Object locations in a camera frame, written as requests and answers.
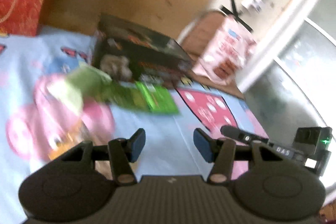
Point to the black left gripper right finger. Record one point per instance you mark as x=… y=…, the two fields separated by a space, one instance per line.
x=222 y=153

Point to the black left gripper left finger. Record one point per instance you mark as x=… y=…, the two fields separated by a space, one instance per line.
x=120 y=153

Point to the clear yellow peanut bag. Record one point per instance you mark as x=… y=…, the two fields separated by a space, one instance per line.
x=77 y=134

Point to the dark green snack packet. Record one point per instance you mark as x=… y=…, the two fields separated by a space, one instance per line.
x=125 y=97

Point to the bright green snack packet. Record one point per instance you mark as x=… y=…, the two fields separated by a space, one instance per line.
x=158 y=98

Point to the light green snack packet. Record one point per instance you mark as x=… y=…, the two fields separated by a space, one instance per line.
x=84 y=82

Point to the cartoon pig blue bedsheet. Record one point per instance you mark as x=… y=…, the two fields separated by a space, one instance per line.
x=33 y=122

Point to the black sheep print box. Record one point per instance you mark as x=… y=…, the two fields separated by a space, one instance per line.
x=130 y=52

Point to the pink twisted snack bag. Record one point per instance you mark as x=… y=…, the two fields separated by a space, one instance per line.
x=226 y=53

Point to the brown seat cushion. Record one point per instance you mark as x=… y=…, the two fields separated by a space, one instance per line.
x=194 y=39

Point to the white window frame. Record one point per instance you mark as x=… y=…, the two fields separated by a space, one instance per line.
x=278 y=36

